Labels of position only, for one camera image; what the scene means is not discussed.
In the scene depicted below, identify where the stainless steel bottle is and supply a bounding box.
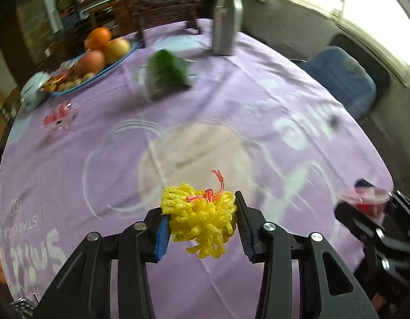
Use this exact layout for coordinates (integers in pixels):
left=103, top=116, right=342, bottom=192
left=212, top=0, right=243, bottom=56

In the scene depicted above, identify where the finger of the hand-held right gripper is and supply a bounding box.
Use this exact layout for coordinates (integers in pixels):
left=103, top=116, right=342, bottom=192
left=354, top=179, right=410, bottom=236
left=334, top=202, right=396, bottom=250

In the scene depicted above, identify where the green and white packet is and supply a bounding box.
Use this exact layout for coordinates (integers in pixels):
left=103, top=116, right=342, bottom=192
left=138, top=49, right=196, bottom=102

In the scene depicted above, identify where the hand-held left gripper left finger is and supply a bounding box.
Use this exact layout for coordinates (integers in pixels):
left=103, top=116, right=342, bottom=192
left=34, top=208, right=172, bottom=319

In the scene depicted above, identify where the red jelly cup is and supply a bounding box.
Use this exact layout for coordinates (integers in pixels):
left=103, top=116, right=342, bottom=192
left=337, top=187, right=392, bottom=220

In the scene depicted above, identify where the blue oval fruit plate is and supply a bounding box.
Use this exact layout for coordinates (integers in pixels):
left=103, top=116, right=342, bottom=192
left=40, top=41, right=139, bottom=96

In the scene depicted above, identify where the pile of snacks and nuts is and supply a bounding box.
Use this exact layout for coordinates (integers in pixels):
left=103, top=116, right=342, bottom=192
left=40, top=60, right=92, bottom=93

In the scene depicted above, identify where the yellow foam fruit net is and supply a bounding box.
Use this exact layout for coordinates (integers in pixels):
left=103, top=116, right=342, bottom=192
left=160, top=183, right=239, bottom=260

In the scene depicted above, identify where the cluttered background shelf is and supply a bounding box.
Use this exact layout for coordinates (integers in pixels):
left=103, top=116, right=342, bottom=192
left=55, top=0, right=126, bottom=30

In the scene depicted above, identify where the yellow apple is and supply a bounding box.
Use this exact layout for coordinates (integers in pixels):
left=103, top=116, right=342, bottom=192
left=104, top=38, right=131, bottom=64

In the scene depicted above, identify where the dark wooden glass cabinet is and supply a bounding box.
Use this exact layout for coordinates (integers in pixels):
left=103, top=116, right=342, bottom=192
left=15, top=0, right=62, bottom=40

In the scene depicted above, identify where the clear red candy wrapper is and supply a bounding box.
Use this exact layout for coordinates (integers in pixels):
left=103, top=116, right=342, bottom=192
left=43, top=102, right=80, bottom=132

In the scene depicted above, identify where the blue cushioned chair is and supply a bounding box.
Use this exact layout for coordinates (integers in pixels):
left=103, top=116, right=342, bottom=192
left=300, top=33, right=392, bottom=120

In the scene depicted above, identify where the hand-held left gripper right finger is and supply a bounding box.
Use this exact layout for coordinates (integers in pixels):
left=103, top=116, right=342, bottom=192
left=234, top=191, right=380, bottom=319

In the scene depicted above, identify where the red plastic strip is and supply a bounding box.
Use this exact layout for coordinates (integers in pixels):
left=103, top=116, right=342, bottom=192
left=186, top=169, right=226, bottom=203

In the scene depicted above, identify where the red apple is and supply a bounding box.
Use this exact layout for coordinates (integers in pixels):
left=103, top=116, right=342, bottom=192
left=78, top=50, right=106, bottom=75

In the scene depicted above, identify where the orange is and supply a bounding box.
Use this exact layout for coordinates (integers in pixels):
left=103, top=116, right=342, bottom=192
left=84, top=27, right=111, bottom=51

